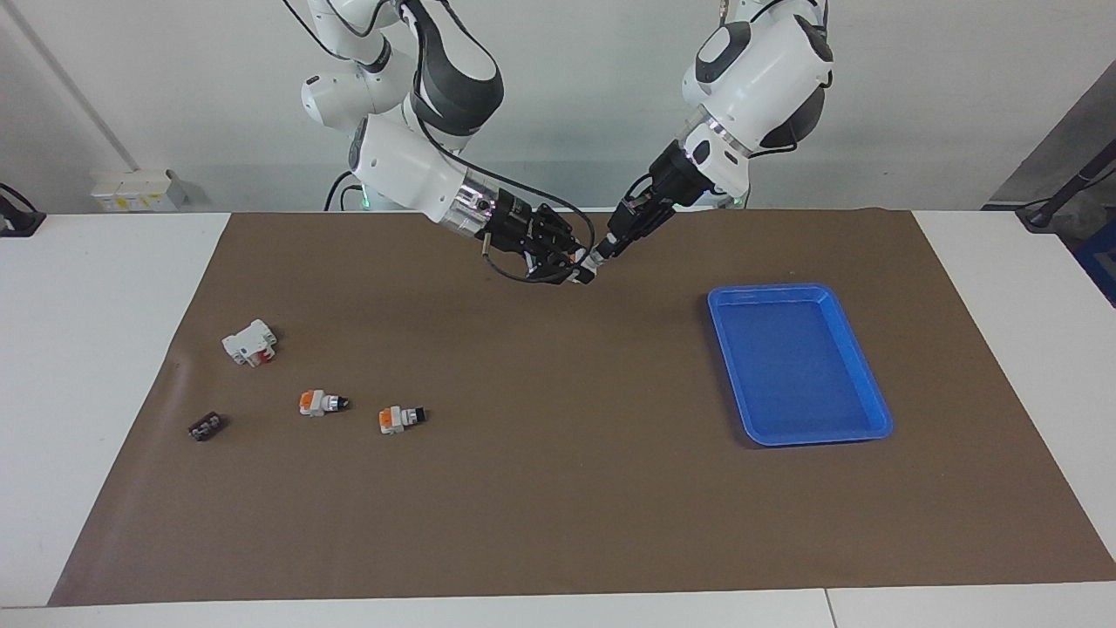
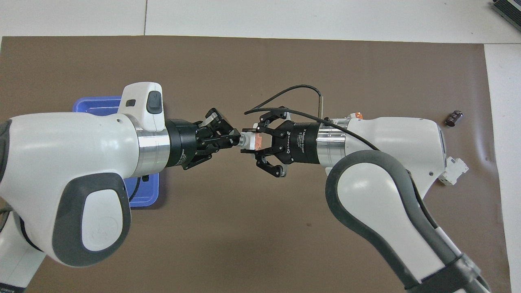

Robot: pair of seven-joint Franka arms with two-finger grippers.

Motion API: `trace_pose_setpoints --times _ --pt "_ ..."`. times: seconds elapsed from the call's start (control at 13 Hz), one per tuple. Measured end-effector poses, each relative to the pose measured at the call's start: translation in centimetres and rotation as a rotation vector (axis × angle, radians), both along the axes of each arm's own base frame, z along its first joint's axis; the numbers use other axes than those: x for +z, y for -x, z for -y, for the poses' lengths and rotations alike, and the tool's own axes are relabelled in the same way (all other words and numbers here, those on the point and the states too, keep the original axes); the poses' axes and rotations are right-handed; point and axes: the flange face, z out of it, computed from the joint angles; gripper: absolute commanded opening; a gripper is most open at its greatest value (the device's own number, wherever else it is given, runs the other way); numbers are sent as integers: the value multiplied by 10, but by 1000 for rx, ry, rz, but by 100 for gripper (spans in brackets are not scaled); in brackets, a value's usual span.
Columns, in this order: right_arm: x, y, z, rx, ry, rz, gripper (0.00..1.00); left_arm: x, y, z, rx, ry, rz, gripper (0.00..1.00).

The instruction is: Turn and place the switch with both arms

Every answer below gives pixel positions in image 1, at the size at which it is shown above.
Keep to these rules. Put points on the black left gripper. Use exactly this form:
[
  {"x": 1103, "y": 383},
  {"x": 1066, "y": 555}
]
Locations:
[{"x": 676, "y": 174}]

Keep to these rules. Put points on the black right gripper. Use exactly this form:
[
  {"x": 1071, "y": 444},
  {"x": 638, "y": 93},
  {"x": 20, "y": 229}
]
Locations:
[{"x": 514, "y": 225}]

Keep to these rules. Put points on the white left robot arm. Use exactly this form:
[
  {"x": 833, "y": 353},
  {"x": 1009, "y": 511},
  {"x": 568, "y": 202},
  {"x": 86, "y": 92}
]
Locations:
[{"x": 758, "y": 70}]

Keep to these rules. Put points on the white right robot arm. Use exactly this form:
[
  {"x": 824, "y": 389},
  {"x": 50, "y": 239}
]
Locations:
[{"x": 410, "y": 161}]

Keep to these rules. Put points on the blue plastic tray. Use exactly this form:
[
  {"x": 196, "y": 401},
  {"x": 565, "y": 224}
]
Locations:
[{"x": 798, "y": 366}]

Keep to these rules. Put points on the brown table mat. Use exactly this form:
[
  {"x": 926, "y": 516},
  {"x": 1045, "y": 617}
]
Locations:
[{"x": 558, "y": 506}]

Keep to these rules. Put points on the white circuit breaker red lever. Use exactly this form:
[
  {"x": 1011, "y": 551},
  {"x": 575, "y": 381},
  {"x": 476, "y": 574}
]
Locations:
[{"x": 248, "y": 342}]

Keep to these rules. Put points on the small black terminal block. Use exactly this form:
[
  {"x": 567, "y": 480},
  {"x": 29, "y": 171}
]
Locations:
[{"x": 206, "y": 426}]

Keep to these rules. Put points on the black stand pole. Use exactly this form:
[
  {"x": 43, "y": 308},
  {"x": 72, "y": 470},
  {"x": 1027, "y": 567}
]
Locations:
[{"x": 1068, "y": 190}]

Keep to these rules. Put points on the blue crate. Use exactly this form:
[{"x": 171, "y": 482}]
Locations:
[{"x": 1100, "y": 262}]

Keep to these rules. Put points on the black clamp device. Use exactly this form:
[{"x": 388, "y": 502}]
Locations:
[{"x": 17, "y": 220}]

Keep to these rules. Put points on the white wall power box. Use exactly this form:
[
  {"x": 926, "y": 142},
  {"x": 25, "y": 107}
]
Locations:
[{"x": 135, "y": 192}]

